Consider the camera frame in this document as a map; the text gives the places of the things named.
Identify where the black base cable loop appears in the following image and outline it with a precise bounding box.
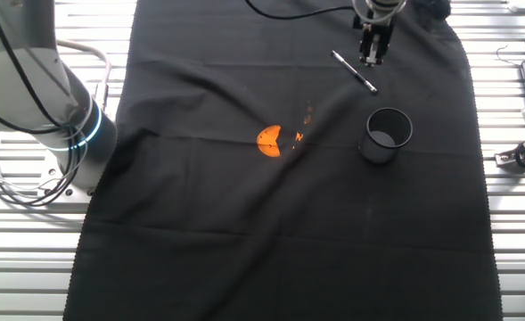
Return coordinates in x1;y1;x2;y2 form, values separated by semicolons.
0;0;89;209

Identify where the black mesh pen holder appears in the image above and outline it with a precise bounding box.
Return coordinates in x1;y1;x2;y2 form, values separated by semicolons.
358;106;414;166

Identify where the thin dark wire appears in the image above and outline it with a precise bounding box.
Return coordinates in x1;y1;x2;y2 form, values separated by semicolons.
496;44;522;68

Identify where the long black cable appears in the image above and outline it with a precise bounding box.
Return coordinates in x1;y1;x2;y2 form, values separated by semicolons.
243;0;357;21

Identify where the black table cloth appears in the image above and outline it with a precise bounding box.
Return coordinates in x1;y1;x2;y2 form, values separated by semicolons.
62;0;504;321

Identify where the metal bracket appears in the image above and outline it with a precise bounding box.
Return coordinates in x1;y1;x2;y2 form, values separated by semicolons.
494;149;525;173

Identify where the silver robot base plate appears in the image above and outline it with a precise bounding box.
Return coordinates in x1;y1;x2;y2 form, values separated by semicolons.
38;151;101;200

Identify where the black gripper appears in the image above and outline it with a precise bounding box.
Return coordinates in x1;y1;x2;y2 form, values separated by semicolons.
352;11;397;69

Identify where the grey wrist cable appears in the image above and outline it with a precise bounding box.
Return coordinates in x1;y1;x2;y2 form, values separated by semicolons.
350;0;408;26

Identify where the black and clear pen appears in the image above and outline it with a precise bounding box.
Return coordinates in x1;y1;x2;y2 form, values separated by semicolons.
331;49;379;95

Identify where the grey conduit hose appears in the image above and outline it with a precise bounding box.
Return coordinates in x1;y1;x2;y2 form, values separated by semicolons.
54;38;112;112

